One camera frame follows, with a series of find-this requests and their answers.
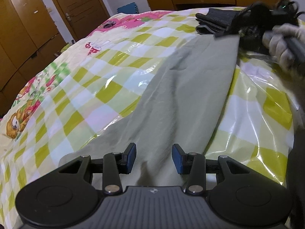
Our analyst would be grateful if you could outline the blue foam mat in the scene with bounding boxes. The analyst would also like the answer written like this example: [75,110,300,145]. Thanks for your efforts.
[117,2,139,15]

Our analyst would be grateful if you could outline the person's dark clothing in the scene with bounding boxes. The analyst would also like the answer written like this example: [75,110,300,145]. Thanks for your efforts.
[286,143,305,229]

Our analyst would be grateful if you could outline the wooden door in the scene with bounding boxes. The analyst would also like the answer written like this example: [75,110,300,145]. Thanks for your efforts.
[45,0,111,44]

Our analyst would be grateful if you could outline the checkered plastic bed cover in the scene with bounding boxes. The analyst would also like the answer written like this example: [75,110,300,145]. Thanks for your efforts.
[0,5,305,229]

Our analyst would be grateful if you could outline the wooden wardrobe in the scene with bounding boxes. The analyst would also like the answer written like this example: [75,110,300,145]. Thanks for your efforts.
[0,0,68,96]

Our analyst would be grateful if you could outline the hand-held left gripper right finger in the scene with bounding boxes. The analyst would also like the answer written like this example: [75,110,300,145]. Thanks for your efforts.
[172,144,249,195]

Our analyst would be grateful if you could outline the dark grey folded pants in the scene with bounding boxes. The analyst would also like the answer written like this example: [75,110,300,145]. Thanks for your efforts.
[195,8,242,36]

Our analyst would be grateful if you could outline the person's right hand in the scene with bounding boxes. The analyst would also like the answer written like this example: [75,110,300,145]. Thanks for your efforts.
[262,24,305,73]

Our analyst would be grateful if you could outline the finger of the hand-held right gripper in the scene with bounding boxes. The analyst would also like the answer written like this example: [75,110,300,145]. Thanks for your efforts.
[213,26,244,39]
[226,3,254,33]

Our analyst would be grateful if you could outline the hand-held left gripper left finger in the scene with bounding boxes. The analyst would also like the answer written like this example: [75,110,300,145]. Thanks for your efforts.
[58,143,137,195]

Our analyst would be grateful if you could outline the grey-green pants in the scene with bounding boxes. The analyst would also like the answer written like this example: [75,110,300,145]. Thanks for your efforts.
[59,32,241,189]

